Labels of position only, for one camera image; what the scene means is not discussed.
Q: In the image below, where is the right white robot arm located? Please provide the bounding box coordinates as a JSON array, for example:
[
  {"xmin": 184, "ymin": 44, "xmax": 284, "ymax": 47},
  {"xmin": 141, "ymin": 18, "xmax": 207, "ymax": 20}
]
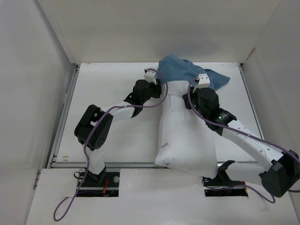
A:
[{"xmin": 183, "ymin": 86, "xmax": 300, "ymax": 197}]

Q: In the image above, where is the white pillow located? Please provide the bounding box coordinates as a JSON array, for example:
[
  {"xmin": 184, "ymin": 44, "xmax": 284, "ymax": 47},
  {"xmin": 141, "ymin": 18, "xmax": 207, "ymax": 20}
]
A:
[{"xmin": 154, "ymin": 81, "xmax": 218, "ymax": 178}]

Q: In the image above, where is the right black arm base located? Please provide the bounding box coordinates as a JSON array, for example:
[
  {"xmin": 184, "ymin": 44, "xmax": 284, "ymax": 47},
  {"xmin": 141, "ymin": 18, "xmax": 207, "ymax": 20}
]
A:
[{"xmin": 202, "ymin": 160, "xmax": 248, "ymax": 197}]

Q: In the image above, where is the wrist white camera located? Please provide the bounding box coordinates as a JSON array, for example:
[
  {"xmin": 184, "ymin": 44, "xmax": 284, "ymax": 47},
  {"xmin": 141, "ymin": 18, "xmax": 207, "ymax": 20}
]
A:
[
  {"xmin": 195, "ymin": 74, "xmax": 210, "ymax": 89},
  {"xmin": 144, "ymin": 69, "xmax": 158, "ymax": 85}
]

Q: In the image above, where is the aluminium rail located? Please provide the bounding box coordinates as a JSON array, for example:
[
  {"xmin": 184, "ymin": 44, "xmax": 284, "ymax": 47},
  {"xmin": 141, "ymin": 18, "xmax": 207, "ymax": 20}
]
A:
[{"xmin": 50, "ymin": 62, "xmax": 262, "ymax": 168}]

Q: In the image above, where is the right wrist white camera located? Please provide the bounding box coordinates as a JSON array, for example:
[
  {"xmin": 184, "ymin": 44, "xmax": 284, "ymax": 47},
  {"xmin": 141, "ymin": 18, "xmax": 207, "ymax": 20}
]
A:
[{"xmin": 195, "ymin": 74, "xmax": 210, "ymax": 89}]

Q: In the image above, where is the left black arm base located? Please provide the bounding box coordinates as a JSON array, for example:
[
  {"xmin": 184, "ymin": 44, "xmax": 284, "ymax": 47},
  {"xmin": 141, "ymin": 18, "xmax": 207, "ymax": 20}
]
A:
[{"xmin": 76, "ymin": 168, "xmax": 120, "ymax": 197}]

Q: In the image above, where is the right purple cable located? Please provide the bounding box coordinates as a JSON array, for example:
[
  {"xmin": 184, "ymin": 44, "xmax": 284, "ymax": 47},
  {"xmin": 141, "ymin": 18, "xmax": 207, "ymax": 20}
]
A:
[{"xmin": 187, "ymin": 75, "xmax": 300, "ymax": 204}]

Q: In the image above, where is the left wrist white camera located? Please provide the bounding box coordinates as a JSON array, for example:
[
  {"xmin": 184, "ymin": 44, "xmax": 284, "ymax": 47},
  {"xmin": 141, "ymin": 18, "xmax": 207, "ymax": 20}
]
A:
[{"xmin": 144, "ymin": 69, "xmax": 158, "ymax": 85}]

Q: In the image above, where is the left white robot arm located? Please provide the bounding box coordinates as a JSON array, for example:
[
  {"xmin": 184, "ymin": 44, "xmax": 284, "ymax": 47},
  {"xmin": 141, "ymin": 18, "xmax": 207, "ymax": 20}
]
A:
[{"xmin": 74, "ymin": 79, "xmax": 161, "ymax": 186}]

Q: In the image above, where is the blue pillowcase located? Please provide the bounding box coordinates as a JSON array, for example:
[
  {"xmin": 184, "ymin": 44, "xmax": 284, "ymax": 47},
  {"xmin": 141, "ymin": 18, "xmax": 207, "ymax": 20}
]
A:
[{"xmin": 157, "ymin": 54, "xmax": 230, "ymax": 90}]

